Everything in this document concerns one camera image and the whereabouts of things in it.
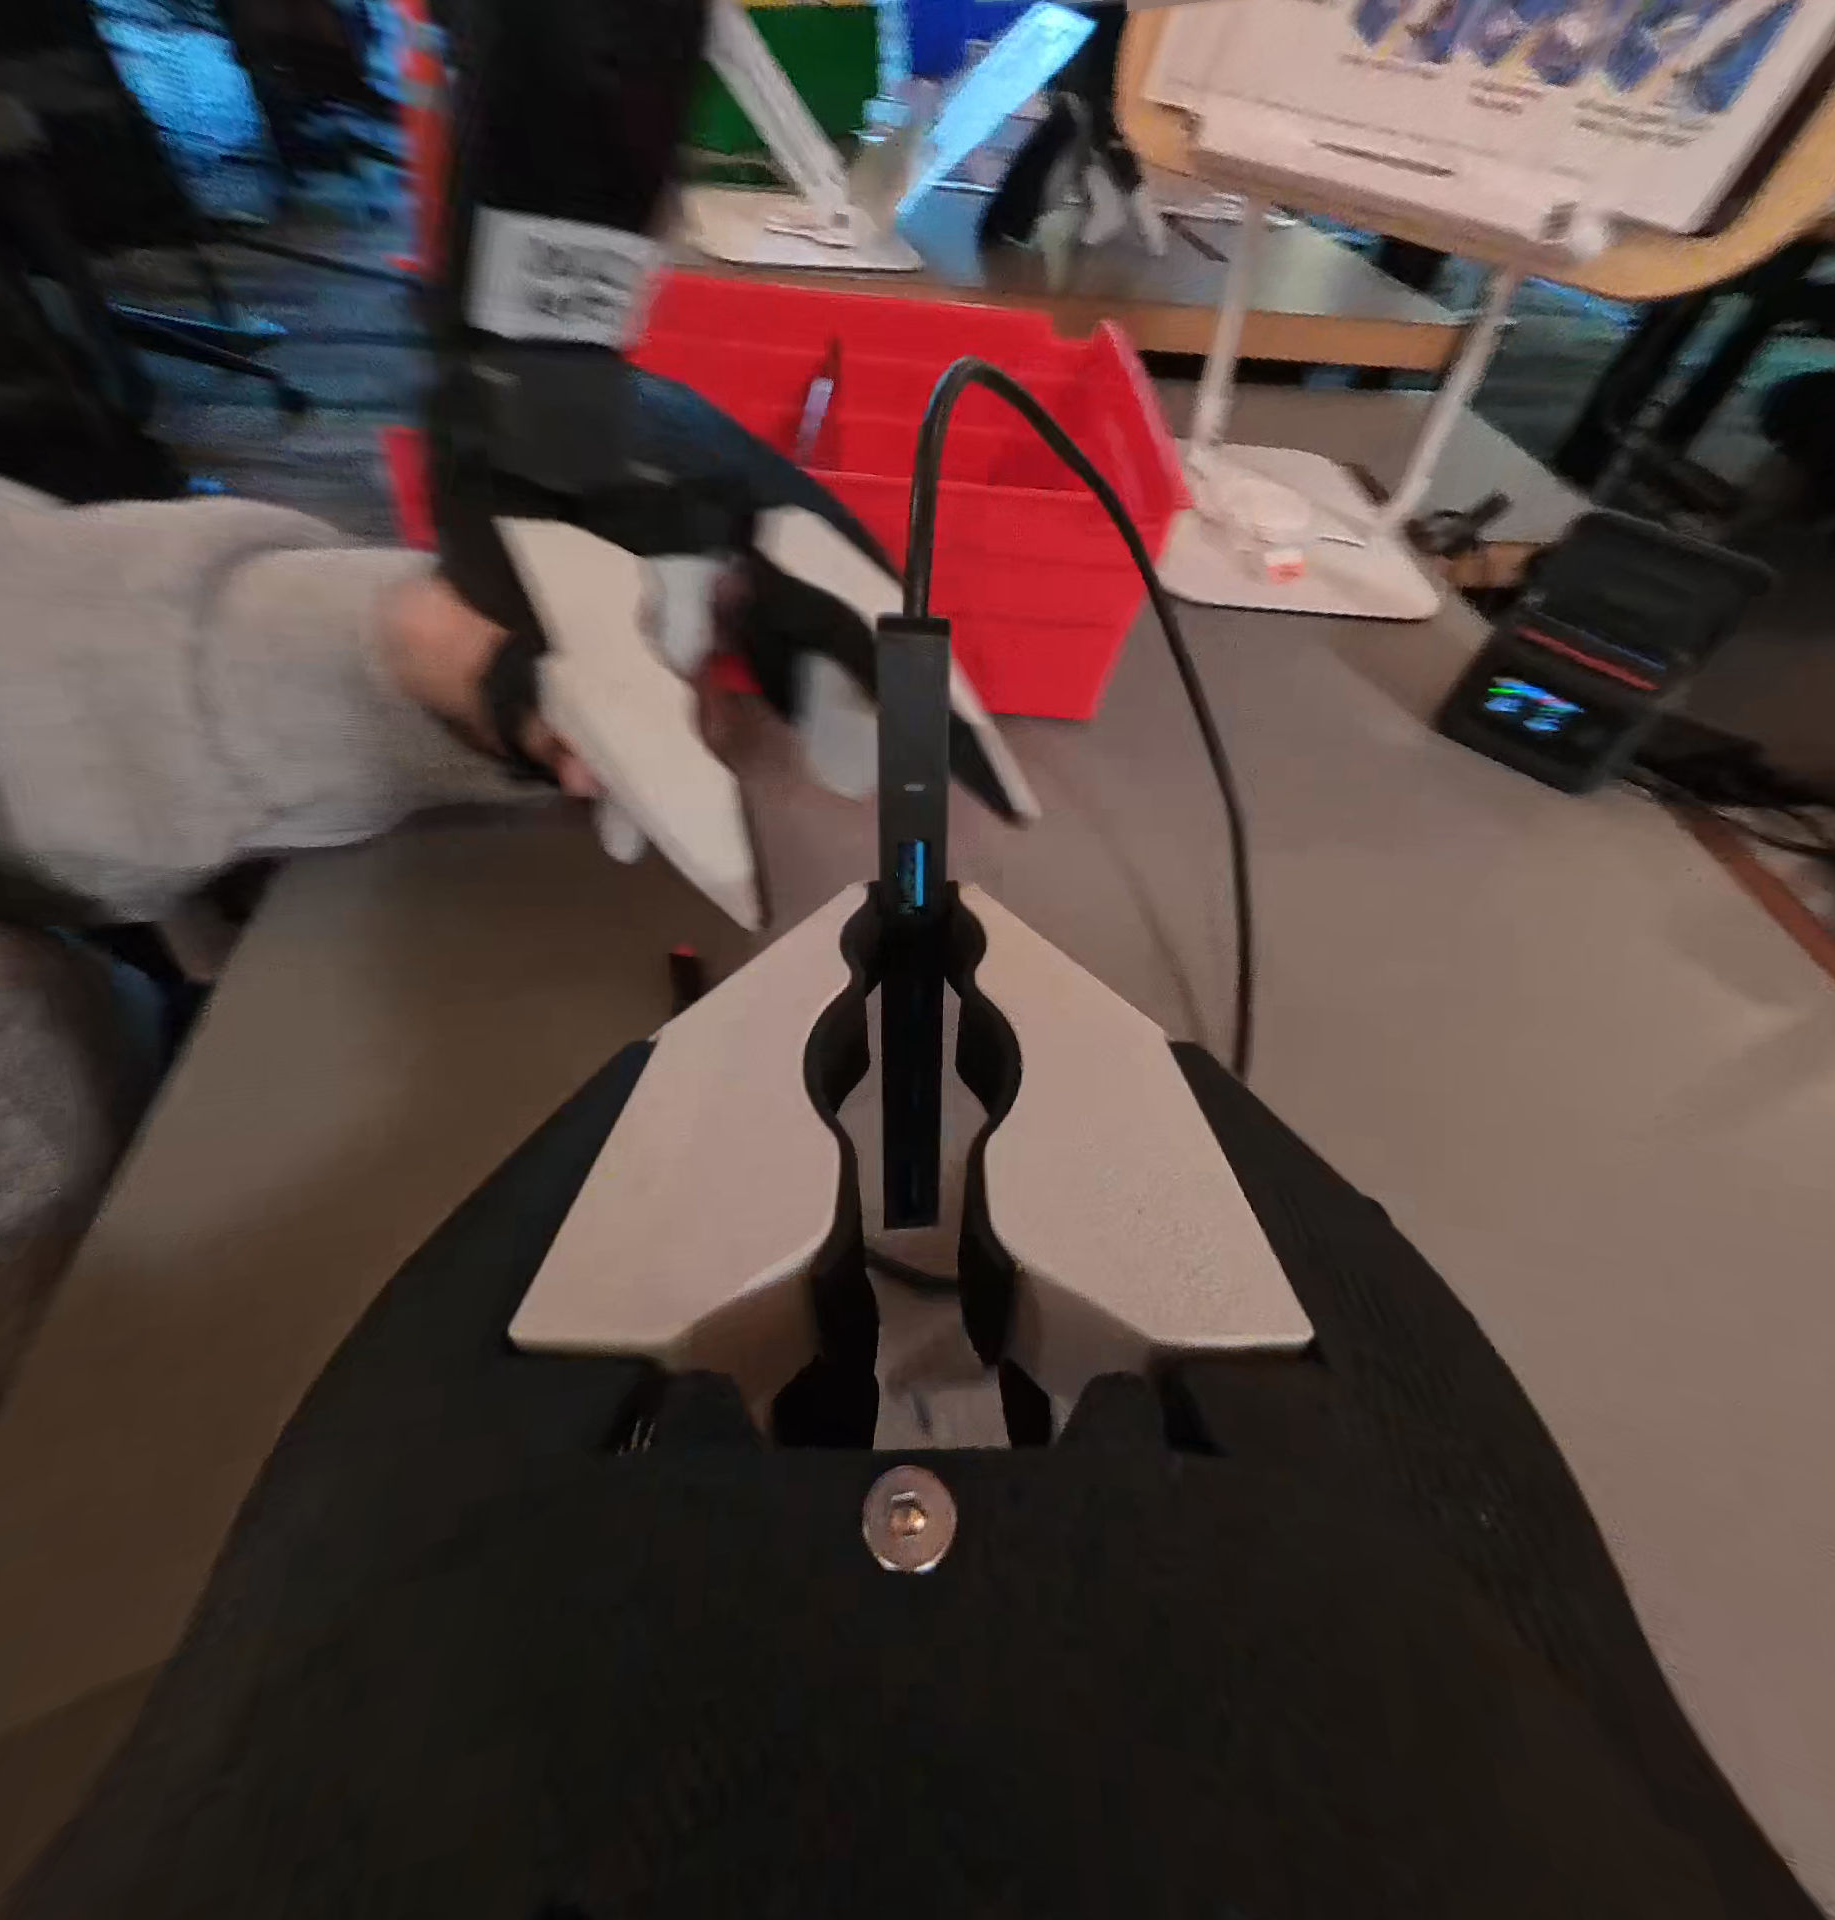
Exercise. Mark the small grey tool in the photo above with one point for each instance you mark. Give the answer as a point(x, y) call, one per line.
point(820, 406)

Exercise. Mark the printed instruction sheet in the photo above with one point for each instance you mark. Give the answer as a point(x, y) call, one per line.
point(1456, 90)

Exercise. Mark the black power station with display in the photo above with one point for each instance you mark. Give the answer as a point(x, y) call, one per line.
point(1605, 631)

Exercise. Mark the large red plastic bin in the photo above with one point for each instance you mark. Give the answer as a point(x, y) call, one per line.
point(1007, 495)

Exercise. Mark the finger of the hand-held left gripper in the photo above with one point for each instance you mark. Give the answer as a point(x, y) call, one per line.
point(797, 546)
point(633, 720)

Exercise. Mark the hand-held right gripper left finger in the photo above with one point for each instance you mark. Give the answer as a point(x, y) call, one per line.
point(677, 1201)

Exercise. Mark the white sheet stand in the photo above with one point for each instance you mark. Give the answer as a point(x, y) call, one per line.
point(1307, 511)

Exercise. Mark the wooden board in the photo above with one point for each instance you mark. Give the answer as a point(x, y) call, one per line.
point(1682, 261)

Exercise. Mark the white tablet stand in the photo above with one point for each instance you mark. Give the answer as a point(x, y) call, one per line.
point(797, 211)

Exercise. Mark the blue tablet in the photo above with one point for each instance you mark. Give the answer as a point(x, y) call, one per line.
point(985, 136)

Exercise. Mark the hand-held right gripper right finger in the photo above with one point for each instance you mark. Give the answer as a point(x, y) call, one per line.
point(1143, 1201)

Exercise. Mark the person's left hand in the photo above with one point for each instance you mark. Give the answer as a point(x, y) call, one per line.
point(430, 661)

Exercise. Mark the person's left forearm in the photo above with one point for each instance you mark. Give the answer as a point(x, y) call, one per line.
point(153, 676)

